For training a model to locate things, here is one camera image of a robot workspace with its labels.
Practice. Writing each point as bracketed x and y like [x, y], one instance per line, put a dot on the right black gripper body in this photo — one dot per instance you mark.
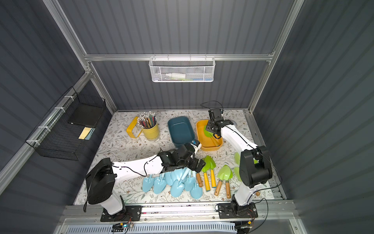
[212, 127]

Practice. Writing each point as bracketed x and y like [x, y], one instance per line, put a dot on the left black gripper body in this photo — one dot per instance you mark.
[189, 158]

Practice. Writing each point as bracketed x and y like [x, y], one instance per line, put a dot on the green shovel yellow handle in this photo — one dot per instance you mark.
[206, 175]
[210, 165]

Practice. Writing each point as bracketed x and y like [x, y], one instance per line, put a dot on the green shovel brown handle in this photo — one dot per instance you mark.
[199, 180]

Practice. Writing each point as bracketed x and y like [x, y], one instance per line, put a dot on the green shovel wooden handle pair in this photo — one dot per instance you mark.
[223, 173]

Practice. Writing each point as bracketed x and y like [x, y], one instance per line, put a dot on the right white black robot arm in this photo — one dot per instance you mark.
[255, 168]

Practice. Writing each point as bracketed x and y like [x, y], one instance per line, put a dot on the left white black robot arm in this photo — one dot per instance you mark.
[100, 180]

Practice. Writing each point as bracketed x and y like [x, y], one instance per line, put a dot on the yellow storage box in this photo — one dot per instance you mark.
[208, 143]

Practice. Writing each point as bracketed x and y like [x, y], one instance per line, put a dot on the teal storage box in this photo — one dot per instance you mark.
[181, 131]

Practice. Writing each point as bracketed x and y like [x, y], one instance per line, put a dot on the floral table mat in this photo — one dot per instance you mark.
[118, 146]

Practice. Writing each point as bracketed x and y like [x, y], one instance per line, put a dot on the blue shovel mid right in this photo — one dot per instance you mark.
[189, 181]

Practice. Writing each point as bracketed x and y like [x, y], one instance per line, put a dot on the green shovel far right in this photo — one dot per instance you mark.
[237, 158]

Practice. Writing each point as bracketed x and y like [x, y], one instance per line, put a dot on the colored pencils bunch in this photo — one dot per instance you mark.
[147, 120]

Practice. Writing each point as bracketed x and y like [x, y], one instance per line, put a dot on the white bottle in basket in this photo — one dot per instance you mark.
[176, 76]

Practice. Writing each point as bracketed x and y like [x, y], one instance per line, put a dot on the white perforated front panel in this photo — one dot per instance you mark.
[157, 228]

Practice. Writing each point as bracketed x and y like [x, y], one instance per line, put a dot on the yellow sticky notes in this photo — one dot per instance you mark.
[85, 132]

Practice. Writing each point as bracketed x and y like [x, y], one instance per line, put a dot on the black notebook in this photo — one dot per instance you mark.
[86, 115]

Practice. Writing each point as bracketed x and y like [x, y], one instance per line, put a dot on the green shovel wooden handle right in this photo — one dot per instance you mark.
[227, 185]

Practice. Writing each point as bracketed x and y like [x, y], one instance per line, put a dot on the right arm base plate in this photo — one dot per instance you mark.
[230, 211]

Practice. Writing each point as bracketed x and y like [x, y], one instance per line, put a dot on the white wire wall basket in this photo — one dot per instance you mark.
[195, 70]

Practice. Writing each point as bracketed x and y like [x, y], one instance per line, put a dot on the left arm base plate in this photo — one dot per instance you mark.
[129, 213]

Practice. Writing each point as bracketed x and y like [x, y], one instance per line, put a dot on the black wire side basket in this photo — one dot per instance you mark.
[55, 137]

